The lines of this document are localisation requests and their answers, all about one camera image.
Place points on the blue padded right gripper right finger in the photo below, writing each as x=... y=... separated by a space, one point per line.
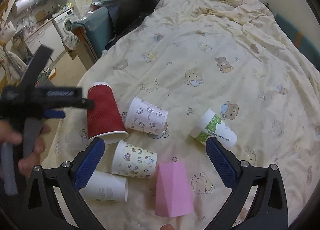
x=268 y=209

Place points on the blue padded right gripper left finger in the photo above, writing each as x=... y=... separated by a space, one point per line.
x=41 y=210

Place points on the red ribbed paper cup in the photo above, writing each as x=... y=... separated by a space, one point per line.
x=104 y=120

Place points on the plain white paper cup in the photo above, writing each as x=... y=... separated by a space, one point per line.
x=106 y=187

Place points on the pink faceted cup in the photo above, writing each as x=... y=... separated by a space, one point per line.
x=173 y=193

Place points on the cream cartoon print paper cup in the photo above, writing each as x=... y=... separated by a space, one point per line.
x=132 y=161

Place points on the white green leaf paper cup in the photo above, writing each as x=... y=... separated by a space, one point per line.
x=210 y=125

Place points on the white cartoon print paper cup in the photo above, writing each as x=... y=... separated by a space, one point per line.
x=145 y=117

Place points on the person's left hand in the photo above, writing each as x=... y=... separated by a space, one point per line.
x=32 y=148

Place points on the white kitchen cabinet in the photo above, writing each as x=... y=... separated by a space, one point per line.
x=48 y=36

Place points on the white washing machine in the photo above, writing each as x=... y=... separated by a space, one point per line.
x=63 y=22

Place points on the white water heater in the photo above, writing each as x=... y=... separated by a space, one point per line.
x=21 y=5

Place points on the teal armchair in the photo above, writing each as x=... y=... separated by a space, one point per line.
x=95 y=31

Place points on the cream cartoon bear duvet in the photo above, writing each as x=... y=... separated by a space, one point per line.
x=229 y=56

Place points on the dark clothes pile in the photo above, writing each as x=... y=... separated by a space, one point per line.
x=125 y=15

